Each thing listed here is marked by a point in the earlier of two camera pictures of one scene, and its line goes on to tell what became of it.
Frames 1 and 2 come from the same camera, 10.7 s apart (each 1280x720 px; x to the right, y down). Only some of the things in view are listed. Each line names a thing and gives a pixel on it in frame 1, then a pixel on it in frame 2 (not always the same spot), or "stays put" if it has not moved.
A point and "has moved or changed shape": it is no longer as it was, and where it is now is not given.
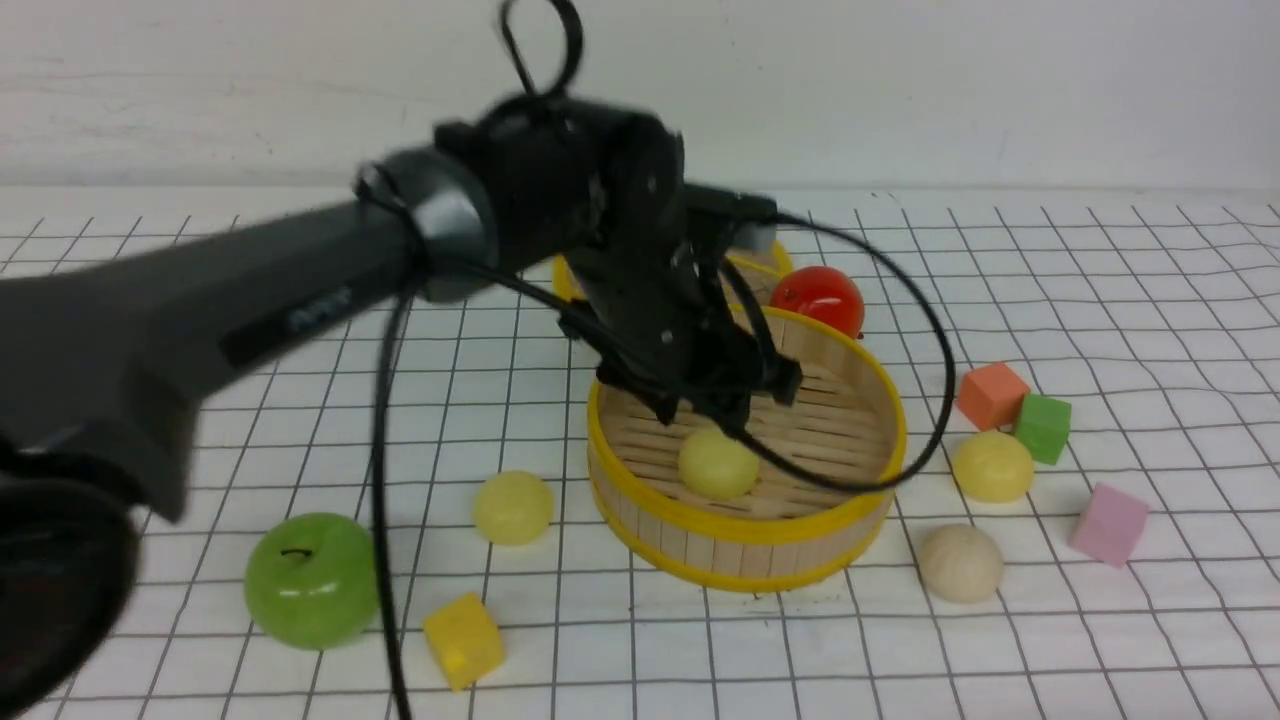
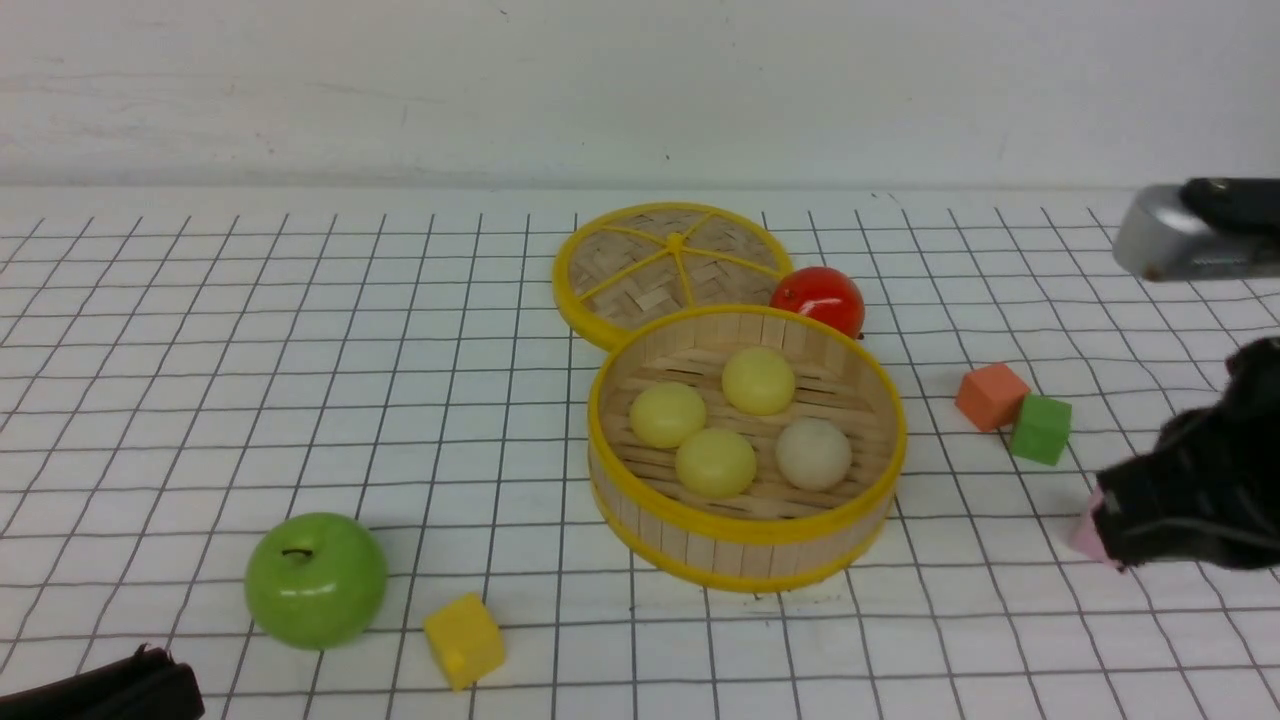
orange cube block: (991, 397) stays put
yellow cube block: (466, 639) stays put
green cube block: (1043, 423) stays put
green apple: (311, 580) stays put
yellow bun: (512, 507) → (667, 414)
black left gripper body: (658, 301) → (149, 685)
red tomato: (824, 292) stays put
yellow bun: (993, 467) has moved or changed shape
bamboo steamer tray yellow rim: (692, 505) stays put
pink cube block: (1109, 525) stays put
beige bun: (960, 563) → (813, 454)
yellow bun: (717, 467) stays put
